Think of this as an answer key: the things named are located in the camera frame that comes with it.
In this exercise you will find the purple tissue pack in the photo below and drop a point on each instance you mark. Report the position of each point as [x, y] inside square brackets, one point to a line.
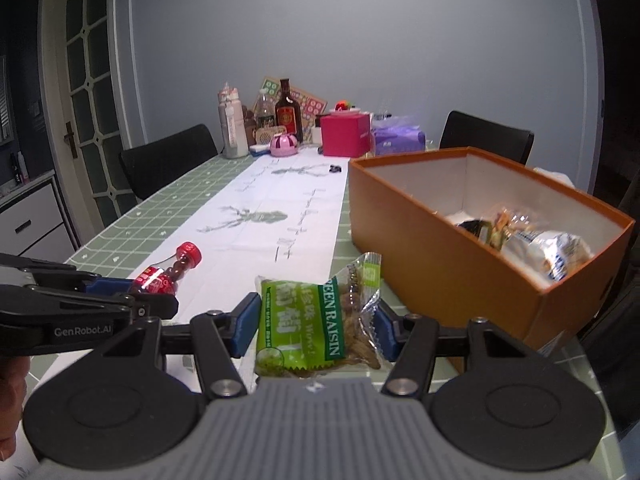
[392, 135]

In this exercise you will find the white blue snack bag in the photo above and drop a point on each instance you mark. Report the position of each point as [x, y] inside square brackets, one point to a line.
[552, 254]

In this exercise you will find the colourful dotted card board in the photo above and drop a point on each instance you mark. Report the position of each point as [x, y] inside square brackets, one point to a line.
[310, 106]

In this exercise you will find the small beige speaker box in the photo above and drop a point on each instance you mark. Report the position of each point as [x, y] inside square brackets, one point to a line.
[264, 135]

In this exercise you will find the orange cardboard box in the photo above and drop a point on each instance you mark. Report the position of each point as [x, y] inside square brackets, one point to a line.
[463, 234]

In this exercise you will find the green raisin packet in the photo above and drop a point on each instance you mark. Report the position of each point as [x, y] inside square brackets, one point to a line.
[308, 329]

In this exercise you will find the clear plastic water bottle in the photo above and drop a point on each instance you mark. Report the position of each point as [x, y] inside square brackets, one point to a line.
[265, 115]

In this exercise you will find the mixed veggie chips bag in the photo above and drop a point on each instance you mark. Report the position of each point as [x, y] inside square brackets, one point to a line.
[501, 224]

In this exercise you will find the dark liquor bottle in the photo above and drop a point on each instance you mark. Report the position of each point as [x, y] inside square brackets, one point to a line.
[288, 112]

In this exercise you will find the black chair right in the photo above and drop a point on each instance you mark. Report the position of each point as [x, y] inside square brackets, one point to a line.
[466, 131]

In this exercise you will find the red toy on box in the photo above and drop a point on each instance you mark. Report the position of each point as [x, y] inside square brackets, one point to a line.
[345, 107]

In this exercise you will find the black chair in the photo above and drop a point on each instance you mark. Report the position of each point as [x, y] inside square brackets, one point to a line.
[466, 131]
[150, 167]

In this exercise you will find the white drawer cabinet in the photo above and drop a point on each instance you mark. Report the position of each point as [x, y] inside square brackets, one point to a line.
[35, 221]

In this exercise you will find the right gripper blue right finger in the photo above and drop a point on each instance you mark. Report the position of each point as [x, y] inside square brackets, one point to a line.
[392, 331]

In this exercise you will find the blue white flat box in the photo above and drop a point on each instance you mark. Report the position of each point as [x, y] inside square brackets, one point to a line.
[259, 149]

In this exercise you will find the glass panel door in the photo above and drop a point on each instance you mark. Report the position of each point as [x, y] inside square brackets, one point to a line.
[79, 85]

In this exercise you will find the small cola bottle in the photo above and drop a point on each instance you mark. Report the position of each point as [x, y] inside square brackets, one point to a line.
[164, 277]

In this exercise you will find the pink round container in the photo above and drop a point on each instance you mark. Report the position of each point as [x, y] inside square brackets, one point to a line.
[283, 145]

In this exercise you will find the magenta square box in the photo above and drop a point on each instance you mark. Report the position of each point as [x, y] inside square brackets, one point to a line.
[345, 135]

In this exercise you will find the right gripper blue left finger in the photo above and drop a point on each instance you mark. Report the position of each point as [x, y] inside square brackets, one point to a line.
[234, 330]

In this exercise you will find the black chair left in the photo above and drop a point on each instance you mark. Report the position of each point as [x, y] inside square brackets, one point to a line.
[150, 167]

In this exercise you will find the white deer table runner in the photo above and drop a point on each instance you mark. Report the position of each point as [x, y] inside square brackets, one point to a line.
[278, 218]

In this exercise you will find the person's left hand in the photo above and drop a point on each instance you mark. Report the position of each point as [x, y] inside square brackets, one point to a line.
[12, 395]

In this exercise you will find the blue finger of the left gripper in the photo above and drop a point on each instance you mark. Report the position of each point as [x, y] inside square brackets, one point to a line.
[96, 284]
[53, 306]

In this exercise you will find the white thermos bottle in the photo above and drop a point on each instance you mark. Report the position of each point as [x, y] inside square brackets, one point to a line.
[232, 123]

